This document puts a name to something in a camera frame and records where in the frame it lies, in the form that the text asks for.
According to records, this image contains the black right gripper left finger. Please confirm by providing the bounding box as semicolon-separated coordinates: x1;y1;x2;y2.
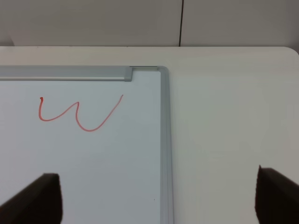
0;173;63;224

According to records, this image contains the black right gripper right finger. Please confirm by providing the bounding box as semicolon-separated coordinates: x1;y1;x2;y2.
255;167;299;224

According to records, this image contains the white aluminium-framed whiteboard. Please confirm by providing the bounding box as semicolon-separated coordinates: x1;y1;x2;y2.
0;65;174;224

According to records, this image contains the red W handwriting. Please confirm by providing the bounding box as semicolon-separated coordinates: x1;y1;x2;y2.
38;94;124;133

